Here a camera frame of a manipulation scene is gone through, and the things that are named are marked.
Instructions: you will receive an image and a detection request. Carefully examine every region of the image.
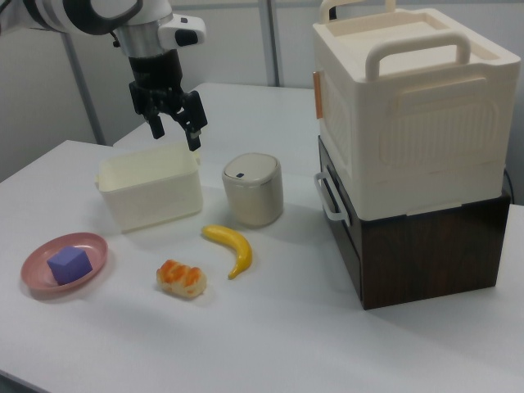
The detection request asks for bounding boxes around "white drawer handle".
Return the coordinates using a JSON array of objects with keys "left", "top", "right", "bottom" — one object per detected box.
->
[{"left": 313, "top": 170, "right": 353, "bottom": 227}]

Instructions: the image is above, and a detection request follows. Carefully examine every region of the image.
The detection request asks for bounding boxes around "pink plastic plate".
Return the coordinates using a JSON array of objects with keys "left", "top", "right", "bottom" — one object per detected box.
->
[{"left": 20, "top": 232, "right": 110, "bottom": 302}]

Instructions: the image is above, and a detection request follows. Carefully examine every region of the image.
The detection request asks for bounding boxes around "grey metal frame post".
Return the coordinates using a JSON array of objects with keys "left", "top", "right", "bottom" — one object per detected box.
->
[
  {"left": 268, "top": 0, "right": 285, "bottom": 88},
  {"left": 60, "top": 31, "right": 106, "bottom": 145}
]

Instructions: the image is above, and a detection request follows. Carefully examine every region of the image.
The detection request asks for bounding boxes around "small beige lidded trash can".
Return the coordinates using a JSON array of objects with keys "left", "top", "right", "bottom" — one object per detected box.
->
[{"left": 221, "top": 152, "right": 284, "bottom": 228}]

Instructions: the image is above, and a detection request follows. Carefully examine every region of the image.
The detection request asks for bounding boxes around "yellow toy banana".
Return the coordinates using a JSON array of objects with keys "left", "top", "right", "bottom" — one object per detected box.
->
[{"left": 201, "top": 224, "right": 254, "bottom": 281}]

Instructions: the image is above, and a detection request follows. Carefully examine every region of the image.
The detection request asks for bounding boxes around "cream storage box with handles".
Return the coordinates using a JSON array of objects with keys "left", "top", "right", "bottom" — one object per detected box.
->
[{"left": 312, "top": 0, "right": 522, "bottom": 217}]

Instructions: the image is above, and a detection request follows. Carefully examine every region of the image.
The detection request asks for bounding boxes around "orange box latch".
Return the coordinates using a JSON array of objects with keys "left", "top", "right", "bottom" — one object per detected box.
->
[{"left": 312, "top": 70, "right": 325, "bottom": 121}]

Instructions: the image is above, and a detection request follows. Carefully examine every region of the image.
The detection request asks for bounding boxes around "cream plastic open bin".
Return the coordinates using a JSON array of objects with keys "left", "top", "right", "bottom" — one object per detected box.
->
[{"left": 94, "top": 142, "right": 204, "bottom": 235}]

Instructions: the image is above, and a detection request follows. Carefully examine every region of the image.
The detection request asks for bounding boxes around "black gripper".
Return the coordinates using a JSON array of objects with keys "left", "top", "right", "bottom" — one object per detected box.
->
[{"left": 128, "top": 48, "right": 209, "bottom": 152}]

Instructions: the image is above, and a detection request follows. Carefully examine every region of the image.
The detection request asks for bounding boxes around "dark wood drawer cabinet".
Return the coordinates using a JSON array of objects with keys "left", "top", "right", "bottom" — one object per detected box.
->
[{"left": 317, "top": 134, "right": 513, "bottom": 314}]

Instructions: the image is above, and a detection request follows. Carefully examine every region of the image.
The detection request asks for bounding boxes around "purple cube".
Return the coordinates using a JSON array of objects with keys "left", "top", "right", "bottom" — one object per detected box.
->
[{"left": 46, "top": 246, "right": 93, "bottom": 287}]

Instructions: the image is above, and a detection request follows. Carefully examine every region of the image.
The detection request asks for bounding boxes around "orange glazed toy bread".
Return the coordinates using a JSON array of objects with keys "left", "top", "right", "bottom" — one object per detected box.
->
[{"left": 155, "top": 259, "right": 208, "bottom": 300}]

